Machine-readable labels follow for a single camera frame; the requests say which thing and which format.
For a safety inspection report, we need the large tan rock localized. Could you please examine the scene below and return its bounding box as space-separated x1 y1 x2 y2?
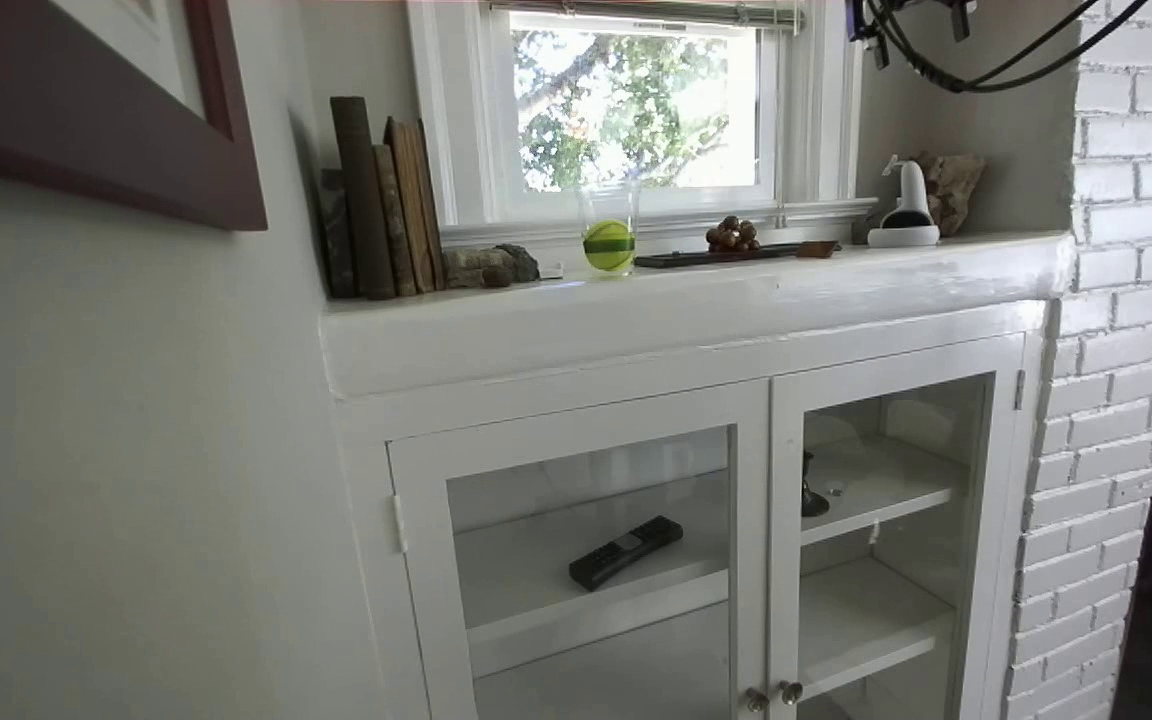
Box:
921 154 992 239

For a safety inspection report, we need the window blind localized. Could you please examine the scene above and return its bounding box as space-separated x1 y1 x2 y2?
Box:
480 0 807 33

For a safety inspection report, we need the dark flat tray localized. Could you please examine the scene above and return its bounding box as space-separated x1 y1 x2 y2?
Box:
626 236 847 274

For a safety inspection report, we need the clear drinking glass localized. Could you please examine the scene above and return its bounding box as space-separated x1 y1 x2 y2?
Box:
575 175 644 286

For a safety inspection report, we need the white glass cabinet door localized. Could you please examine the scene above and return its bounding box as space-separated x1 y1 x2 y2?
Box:
768 334 1031 720
387 377 776 720

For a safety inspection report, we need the green ball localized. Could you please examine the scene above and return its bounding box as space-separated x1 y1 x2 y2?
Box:
578 217 640 281

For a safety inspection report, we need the white built-in cabinet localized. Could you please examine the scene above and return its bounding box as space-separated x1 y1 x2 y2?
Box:
315 227 1080 720

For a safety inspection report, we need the white brick fireplace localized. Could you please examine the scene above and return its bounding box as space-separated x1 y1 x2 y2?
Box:
998 0 1152 720

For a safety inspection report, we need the white framed window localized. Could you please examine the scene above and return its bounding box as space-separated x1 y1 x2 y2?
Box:
403 0 872 254

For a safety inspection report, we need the small grey brown rock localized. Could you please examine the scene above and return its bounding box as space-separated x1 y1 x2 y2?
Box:
444 239 544 293

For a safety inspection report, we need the mottled brown book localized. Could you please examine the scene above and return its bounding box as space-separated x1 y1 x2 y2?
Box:
371 135 420 300

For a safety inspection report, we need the short dark grey book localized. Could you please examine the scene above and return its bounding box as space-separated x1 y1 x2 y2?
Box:
310 166 365 300

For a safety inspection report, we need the black remote control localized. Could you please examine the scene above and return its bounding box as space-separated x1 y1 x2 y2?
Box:
569 514 689 598

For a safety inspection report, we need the dark red framed picture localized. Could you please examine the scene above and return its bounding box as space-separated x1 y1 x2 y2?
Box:
0 0 271 231

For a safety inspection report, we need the black cable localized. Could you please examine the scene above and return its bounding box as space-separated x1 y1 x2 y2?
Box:
885 0 1103 85
860 0 1152 96

